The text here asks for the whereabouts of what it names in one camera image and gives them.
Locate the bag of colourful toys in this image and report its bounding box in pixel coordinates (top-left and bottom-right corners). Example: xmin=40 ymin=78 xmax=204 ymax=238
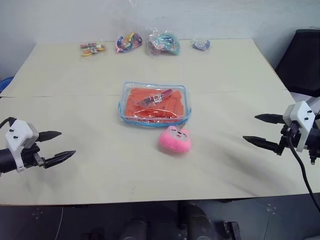
xmin=115 ymin=31 xmax=144 ymax=54

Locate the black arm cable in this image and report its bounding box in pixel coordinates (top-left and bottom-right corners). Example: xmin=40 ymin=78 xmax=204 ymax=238
xmin=0 ymin=116 xmax=15 ymax=129
xmin=287 ymin=126 xmax=320 ymax=214

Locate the blue plastic tub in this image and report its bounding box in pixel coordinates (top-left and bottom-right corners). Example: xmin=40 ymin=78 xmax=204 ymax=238
xmin=0 ymin=76 xmax=14 ymax=94

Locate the small clear packet red item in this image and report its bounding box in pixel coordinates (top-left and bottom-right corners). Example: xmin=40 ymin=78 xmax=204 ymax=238
xmin=131 ymin=88 xmax=175 ymax=109

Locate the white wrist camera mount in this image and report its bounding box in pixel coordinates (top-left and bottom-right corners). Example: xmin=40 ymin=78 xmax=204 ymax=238
xmin=283 ymin=100 xmax=316 ymax=153
xmin=4 ymin=119 xmax=40 ymax=174

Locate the dark rounded shape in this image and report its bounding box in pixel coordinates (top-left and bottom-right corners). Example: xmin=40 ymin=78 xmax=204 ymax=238
xmin=179 ymin=201 xmax=215 ymax=240
xmin=104 ymin=216 xmax=149 ymax=240

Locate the large bag of teal items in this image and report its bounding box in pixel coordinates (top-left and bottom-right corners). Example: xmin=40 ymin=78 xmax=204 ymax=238
xmin=145 ymin=26 xmax=182 ymax=57

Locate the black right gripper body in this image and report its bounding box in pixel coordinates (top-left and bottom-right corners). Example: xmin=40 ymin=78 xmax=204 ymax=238
xmin=275 ymin=119 xmax=301 ymax=157

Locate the thin floor cable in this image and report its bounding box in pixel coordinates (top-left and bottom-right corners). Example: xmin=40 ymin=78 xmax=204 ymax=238
xmin=56 ymin=206 xmax=64 ymax=240

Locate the small packet of blue bands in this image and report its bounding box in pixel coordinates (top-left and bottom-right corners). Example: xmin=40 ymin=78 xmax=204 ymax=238
xmin=191 ymin=36 xmax=212 ymax=52

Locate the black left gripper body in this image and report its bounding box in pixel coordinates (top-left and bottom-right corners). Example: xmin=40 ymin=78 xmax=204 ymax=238
xmin=20 ymin=145 xmax=47 ymax=170

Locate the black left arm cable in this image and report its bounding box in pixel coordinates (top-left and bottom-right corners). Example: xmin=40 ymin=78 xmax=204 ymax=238
xmin=0 ymin=116 xmax=15 ymax=129

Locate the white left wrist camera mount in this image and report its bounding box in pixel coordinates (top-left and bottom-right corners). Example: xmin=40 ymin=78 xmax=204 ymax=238
xmin=4 ymin=119 xmax=40 ymax=174

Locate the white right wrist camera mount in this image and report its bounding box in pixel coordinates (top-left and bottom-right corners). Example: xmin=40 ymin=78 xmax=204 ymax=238
xmin=283 ymin=100 xmax=316 ymax=153

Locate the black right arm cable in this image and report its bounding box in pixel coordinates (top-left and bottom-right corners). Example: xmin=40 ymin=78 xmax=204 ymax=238
xmin=287 ymin=126 xmax=320 ymax=214

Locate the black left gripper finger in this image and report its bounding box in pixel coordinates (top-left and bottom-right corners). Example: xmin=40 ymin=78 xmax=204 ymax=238
xmin=42 ymin=150 xmax=77 ymax=169
xmin=36 ymin=130 xmax=63 ymax=144

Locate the clear pouch with orange cloth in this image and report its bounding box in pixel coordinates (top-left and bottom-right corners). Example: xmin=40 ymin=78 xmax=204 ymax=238
xmin=116 ymin=80 xmax=193 ymax=130

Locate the pink plush toy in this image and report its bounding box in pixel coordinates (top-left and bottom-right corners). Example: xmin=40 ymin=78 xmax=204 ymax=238
xmin=159 ymin=125 xmax=193 ymax=153

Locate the black chair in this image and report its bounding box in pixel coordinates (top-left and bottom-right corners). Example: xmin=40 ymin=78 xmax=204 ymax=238
xmin=274 ymin=28 xmax=320 ymax=98

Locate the orange cloth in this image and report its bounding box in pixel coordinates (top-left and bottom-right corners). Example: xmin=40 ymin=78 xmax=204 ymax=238
xmin=123 ymin=86 xmax=188 ymax=121

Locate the black block under table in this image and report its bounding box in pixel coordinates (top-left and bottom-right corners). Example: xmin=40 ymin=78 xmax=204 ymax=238
xmin=223 ymin=220 xmax=241 ymax=240

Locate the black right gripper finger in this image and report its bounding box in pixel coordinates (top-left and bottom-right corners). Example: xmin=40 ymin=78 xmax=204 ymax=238
xmin=242 ymin=135 xmax=280 ymax=154
xmin=253 ymin=113 xmax=286 ymax=125

